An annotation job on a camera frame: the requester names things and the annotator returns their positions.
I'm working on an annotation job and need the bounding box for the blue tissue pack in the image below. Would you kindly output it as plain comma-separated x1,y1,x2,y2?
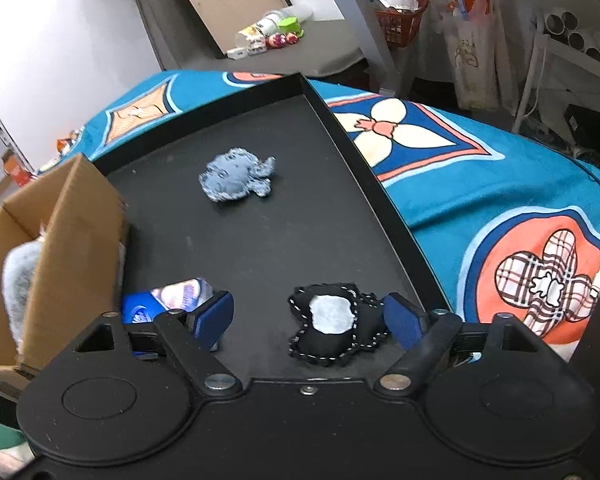
121,278,232,352

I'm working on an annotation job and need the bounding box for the blue grey fabric toy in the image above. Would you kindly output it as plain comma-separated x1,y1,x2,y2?
198,148,276,203

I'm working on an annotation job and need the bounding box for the brown cardboard box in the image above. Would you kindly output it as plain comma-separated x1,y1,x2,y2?
0,155,128,387

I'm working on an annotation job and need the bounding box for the blue patterned blanket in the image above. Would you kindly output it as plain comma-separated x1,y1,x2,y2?
67,72,600,359

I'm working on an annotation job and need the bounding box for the black tray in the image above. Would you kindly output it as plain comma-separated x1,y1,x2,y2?
95,75,449,380

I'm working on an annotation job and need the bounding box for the fluffy light blue plush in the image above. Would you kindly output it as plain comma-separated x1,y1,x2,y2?
2,230,45,352

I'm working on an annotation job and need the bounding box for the orange bag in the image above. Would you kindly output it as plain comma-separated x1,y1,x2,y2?
56,129,83,156

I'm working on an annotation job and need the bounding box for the orange cardboard box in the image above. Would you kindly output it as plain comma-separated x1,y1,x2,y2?
2,150,32,188

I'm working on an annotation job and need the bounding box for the white charger box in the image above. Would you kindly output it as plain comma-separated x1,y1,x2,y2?
226,47,249,61

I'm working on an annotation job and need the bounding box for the white tote bag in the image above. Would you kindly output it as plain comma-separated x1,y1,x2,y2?
442,0,498,110

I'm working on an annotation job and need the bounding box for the grey bench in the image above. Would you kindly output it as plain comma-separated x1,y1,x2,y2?
135,0,367,82

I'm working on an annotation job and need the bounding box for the red plastic basket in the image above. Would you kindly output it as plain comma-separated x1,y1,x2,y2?
375,0,429,48

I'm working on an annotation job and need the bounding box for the green lidded cup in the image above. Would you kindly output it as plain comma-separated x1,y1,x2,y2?
278,16,304,38

